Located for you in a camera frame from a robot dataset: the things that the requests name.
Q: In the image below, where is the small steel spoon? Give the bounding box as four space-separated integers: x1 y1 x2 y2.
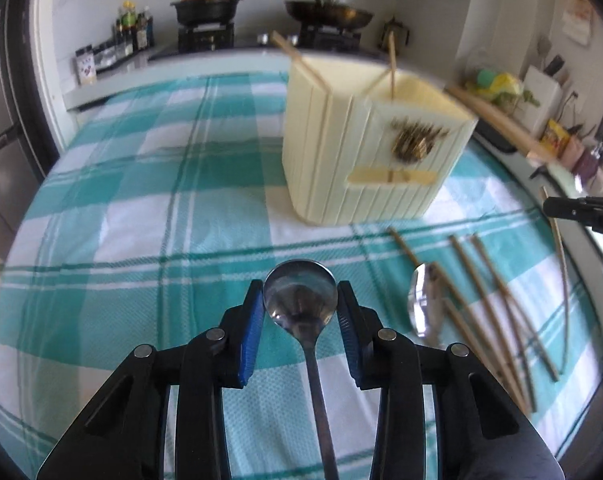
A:
263 259 338 479

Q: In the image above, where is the purple soap bottle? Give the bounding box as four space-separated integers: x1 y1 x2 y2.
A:
573 146 603 186

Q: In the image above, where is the large steel spoon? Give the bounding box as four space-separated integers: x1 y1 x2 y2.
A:
408 263 445 348

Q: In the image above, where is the yellow printed cup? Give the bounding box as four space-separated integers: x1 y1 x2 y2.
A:
540 119 571 158

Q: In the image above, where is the wooden cutting board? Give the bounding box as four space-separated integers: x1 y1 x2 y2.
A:
445 84 557 164

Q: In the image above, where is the white knife block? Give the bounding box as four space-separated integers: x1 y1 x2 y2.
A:
513 65 563 139

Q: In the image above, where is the teal checkered tablecloth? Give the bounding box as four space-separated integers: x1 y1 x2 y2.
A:
0 73 603 477

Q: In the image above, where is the plastic bag with sponges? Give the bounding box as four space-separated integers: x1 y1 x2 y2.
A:
464 49 540 115

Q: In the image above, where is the cream utensil holder box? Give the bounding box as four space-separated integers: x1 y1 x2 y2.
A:
282 56 477 226

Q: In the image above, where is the hanging towel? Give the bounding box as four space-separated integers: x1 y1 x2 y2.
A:
562 0 594 47

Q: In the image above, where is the grey refrigerator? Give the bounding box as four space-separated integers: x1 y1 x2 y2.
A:
0 0 56 255

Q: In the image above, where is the black gas stove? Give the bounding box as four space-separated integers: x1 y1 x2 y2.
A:
148 24 384 62

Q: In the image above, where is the black spice rack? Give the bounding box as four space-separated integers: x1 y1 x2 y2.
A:
94 40 134 73

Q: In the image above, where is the spice jar white label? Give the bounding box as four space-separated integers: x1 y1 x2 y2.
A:
74 44 96 86

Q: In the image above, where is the black wok glass lid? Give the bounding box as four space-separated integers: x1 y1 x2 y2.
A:
284 0 374 30

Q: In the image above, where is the sauce bottles group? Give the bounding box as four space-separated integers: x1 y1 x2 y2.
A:
114 0 155 58

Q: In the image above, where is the black pot orange lid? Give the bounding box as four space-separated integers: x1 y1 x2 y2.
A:
170 0 242 28

